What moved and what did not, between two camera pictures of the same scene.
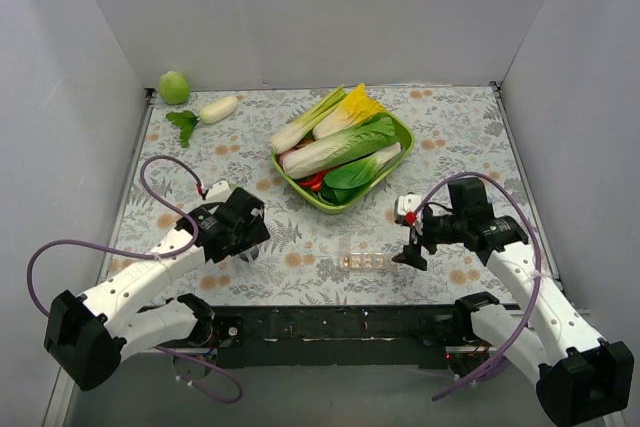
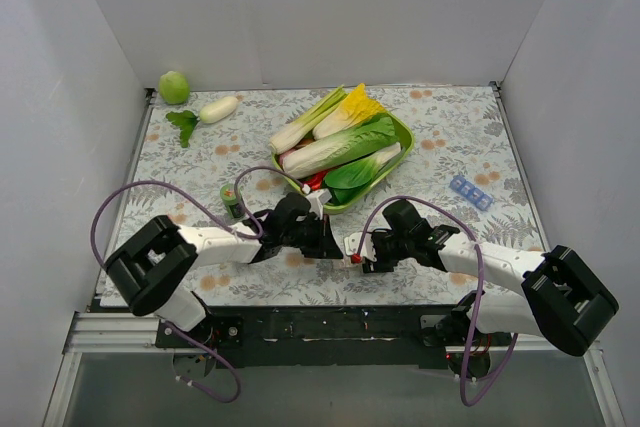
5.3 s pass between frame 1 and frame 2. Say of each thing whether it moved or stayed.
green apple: stayed
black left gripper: moved
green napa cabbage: stayed
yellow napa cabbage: stayed
